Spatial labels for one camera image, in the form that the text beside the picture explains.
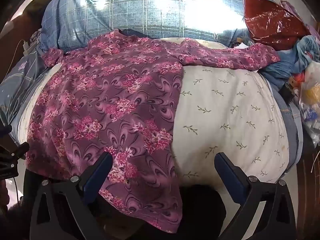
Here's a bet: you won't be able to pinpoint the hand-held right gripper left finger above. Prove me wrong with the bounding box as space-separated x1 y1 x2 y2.
29 151 114 240

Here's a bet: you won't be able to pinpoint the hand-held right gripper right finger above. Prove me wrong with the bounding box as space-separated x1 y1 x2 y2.
214 152 297 240

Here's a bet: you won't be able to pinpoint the purple floral shirt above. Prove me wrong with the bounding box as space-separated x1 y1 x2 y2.
25 29 281 233

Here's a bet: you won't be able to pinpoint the blue denim clothes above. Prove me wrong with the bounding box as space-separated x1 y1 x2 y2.
260 35 320 87

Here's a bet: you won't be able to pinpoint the person's black pants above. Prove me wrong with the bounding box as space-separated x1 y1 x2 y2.
0 170 228 240

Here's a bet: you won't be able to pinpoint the white leaf-print bed sheet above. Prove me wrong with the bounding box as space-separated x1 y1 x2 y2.
17 37 290 188

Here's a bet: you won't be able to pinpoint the grey blue star-print pillow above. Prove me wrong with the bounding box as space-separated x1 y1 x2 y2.
0 30 52 130

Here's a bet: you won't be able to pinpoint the small black box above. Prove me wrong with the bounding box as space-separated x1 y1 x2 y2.
282 80 298 103

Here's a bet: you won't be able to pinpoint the clear plastic bag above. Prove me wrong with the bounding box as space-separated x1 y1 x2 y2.
297 61 320 140

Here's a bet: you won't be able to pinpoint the dark wooden headboard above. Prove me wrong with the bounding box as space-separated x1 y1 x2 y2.
0 0 58 63

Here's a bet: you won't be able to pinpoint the red plastic bag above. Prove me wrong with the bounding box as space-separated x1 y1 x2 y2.
244 0 310 46

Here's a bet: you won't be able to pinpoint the blue plaid quilt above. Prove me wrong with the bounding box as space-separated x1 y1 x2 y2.
41 0 275 52

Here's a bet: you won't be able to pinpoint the white charger cable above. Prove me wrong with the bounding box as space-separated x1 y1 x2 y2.
12 39 31 55

